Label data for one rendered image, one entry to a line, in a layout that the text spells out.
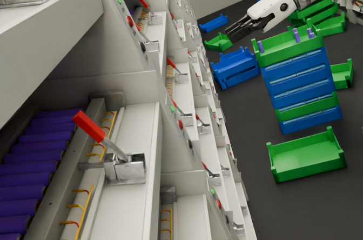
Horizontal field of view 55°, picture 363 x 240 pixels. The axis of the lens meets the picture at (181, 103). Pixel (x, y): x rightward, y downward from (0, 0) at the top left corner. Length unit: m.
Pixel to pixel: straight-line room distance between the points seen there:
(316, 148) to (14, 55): 1.61
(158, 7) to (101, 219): 0.94
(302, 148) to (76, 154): 1.47
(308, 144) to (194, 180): 1.21
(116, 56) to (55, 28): 0.22
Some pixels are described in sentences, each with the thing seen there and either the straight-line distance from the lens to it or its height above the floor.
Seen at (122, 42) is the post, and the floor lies 0.98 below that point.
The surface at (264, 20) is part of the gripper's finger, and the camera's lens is 0.87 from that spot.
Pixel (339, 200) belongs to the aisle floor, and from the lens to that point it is 1.51.
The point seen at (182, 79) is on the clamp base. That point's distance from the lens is 1.07.
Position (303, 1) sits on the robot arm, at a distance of 0.90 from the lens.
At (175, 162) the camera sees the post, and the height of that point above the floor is 0.77.
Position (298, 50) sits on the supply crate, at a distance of 1.70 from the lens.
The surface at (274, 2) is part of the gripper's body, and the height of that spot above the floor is 0.86.
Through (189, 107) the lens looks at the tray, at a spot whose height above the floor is 0.69.
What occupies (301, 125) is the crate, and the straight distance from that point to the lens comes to 1.88.
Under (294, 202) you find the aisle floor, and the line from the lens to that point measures 1.53.
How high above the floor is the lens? 1.08
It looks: 24 degrees down
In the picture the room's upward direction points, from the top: 25 degrees counter-clockwise
